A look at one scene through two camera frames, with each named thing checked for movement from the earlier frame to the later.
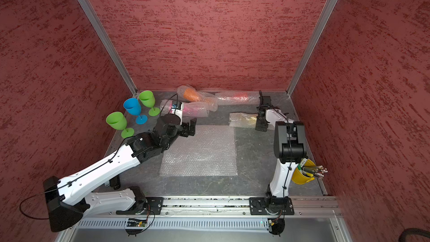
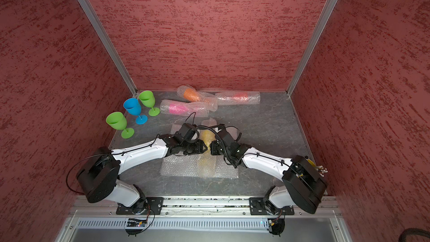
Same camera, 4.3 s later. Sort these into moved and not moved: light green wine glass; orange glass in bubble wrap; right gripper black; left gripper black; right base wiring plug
Moved: left gripper black; right gripper black
Not moved: right base wiring plug; orange glass in bubble wrap; light green wine glass
